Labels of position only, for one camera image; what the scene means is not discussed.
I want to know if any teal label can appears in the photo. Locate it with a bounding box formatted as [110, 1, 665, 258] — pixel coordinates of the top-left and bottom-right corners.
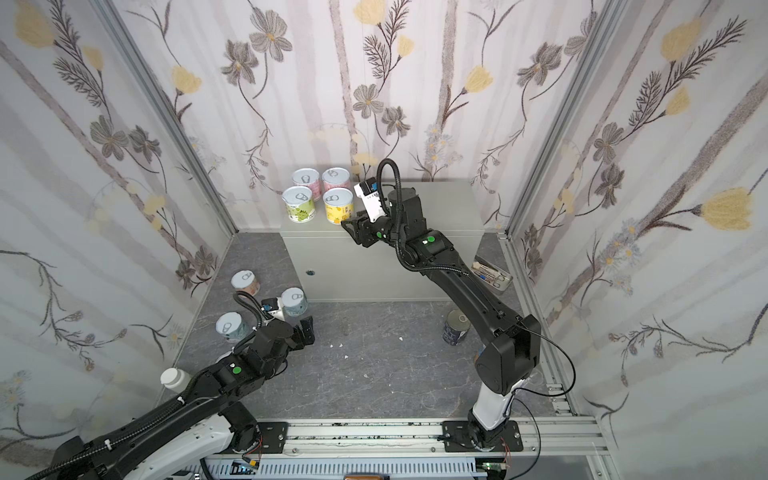
[280, 287, 308, 318]
[215, 312, 250, 343]

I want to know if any yellow label can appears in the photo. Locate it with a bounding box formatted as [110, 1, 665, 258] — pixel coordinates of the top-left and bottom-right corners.
[323, 188, 354, 225]

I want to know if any pink label can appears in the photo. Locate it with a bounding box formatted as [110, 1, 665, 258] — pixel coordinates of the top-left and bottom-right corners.
[321, 167, 351, 192]
[291, 168, 322, 200]

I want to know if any green label can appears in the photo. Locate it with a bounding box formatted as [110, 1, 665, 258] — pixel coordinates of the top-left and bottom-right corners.
[282, 186, 316, 224]

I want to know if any orange label can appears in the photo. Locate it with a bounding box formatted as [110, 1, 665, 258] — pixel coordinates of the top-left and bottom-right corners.
[230, 270, 260, 296]

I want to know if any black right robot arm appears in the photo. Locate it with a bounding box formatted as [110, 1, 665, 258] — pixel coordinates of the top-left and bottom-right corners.
[341, 158, 546, 450]

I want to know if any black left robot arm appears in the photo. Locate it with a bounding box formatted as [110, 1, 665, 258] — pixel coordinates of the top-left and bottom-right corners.
[34, 291, 315, 479]

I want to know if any white plastic bottle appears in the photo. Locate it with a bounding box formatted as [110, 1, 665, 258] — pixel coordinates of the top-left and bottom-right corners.
[160, 368, 191, 394]

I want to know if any black label can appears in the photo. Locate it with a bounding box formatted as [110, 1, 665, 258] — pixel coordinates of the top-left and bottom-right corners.
[442, 309, 471, 346]

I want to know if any small tray of items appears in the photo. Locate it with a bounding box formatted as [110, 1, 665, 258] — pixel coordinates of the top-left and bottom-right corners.
[470, 255, 512, 293]

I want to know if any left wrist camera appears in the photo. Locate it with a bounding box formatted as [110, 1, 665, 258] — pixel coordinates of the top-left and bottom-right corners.
[261, 297, 285, 321]

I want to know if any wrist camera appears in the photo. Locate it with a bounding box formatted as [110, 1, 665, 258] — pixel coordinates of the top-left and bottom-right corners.
[354, 178, 390, 222]
[261, 297, 285, 321]

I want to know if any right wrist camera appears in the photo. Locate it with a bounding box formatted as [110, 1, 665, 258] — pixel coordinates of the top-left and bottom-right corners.
[354, 178, 390, 222]

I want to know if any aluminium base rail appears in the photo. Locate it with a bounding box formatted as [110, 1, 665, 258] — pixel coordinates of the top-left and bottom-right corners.
[207, 415, 620, 479]

